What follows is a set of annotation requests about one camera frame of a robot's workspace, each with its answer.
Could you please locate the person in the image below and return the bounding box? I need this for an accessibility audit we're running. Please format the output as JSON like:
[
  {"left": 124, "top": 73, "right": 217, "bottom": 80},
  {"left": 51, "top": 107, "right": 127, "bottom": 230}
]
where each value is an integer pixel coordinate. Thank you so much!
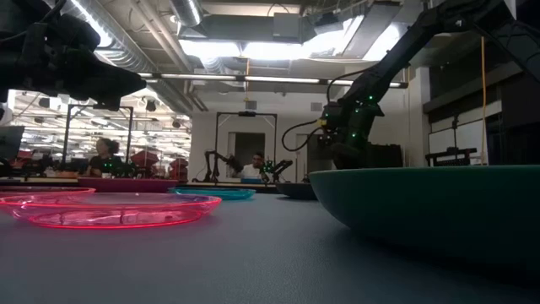
[
  {"left": 85, "top": 137, "right": 125, "bottom": 178},
  {"left": 235, "top": 151, "right": 267, "bottom": 180}
]

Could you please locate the clear pink plastic plate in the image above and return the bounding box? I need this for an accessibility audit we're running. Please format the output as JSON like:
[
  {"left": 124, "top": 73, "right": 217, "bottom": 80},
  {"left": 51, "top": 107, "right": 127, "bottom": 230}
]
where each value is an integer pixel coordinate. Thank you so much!
[
  {"left": 0, "top": 192, "right": 224, "bottom": 231},
  {"left": 0, "top": 185, "right": 97, "bottom": 198}
]

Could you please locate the black metal camera rig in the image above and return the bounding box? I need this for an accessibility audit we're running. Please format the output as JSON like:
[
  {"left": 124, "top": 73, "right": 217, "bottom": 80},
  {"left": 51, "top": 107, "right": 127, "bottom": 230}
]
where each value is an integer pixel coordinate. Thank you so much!
[
  {"left": 61, "top": 103, "right": 135, "bottom": 170},
  {"left": 213, "top": 111, "right": 279, "bottom": 183}
]

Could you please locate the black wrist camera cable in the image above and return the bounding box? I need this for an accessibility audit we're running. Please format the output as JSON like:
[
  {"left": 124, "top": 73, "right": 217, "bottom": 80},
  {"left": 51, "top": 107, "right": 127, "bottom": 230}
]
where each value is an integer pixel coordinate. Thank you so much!
[{"left": 281, "top": 119, "right": 328, "bottom": 152}]

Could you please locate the black equipment stand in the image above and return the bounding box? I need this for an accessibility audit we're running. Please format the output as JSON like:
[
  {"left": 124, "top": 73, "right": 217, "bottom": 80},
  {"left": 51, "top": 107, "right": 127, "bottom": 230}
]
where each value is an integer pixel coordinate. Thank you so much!
[{"left": 424, "top": 111, "right": 478, "bottom": 167}]

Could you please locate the silver ceiling duct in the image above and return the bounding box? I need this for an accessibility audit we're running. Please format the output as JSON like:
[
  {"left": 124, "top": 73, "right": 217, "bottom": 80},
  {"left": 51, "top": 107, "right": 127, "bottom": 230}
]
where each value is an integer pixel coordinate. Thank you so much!
[
  {"left": 170, "top": 0, "right": 204, "bottom": 27},
  {"left": 58, "top": 0, "right": 195, "bottom": 113}
]

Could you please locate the gray monitor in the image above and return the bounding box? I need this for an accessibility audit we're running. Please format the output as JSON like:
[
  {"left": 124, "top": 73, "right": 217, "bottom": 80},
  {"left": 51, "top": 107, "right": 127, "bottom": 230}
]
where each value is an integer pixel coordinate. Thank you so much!
[{"left": 0, "top": 125, "right": 25, "bottom": 162}]

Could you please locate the black box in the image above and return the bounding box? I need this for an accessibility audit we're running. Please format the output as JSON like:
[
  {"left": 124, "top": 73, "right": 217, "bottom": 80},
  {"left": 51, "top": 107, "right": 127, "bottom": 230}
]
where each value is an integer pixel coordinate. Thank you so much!
[{"left": 365, "top": 142, "right": 404, "bottom": 170}]

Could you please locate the gray ceiling air unit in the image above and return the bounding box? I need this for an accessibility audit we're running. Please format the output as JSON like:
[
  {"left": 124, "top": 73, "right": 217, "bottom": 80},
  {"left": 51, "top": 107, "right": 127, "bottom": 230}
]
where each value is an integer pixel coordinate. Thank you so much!
[{"left": 272, "top": 11, "right": 305, "bottom": 44}]

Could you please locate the red machine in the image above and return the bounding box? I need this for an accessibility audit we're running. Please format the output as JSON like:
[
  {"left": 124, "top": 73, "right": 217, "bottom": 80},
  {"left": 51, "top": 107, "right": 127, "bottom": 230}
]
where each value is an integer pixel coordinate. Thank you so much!
[
  {"left": 168, "top": 157, "right": 190, "bottom": 182},
  {"left": 129, "top": 149, "right": 160, "bottom": 178}
]

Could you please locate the clear blue plate crossed tape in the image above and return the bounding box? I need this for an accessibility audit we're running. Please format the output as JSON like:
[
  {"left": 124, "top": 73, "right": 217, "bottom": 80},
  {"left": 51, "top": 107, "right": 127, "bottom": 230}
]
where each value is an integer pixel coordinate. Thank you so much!
[{"left": 274, "top": 182, "right": 318, "bottom": 201}]

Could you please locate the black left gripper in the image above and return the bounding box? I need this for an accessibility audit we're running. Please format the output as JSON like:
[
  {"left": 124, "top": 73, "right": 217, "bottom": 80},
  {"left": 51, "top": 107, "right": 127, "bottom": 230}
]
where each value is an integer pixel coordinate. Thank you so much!
[{"left": 19, "top": 14, "right": 147, "bottom": 112}]

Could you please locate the large green plastic plate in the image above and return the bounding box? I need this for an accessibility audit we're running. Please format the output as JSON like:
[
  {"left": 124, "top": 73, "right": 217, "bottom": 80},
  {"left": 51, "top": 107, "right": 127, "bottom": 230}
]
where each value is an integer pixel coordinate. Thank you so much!
[{"left": 308, "top": 165, "right": 540, "bottom": 275}]

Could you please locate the clear blue plastic plate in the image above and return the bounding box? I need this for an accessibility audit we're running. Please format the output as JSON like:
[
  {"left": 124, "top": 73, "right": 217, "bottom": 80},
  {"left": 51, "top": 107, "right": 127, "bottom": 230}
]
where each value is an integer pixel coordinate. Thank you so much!
[{"left": 168, "top": 187, "right": 257, "bottom": 201}]

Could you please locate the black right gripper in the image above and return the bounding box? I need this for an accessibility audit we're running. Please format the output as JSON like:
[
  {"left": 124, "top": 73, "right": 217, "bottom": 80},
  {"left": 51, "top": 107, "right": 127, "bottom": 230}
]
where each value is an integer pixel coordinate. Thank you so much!
[{"left": 323, "top": 98, "right": 386, "bottom": 171}]

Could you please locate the whiteboard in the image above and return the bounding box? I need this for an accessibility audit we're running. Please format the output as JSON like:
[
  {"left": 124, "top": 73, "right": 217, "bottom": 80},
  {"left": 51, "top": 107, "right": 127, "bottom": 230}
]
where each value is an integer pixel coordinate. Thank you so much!
[{"left": 428, "top": 110, "right": 490, "bottom": 166}]

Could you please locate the long ceiling light tube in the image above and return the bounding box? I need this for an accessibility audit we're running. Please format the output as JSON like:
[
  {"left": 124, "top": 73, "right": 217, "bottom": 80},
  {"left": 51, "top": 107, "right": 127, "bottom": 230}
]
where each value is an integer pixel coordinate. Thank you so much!
[{"left": 137, "top": 72, "right": 409, "bottom": 89}]

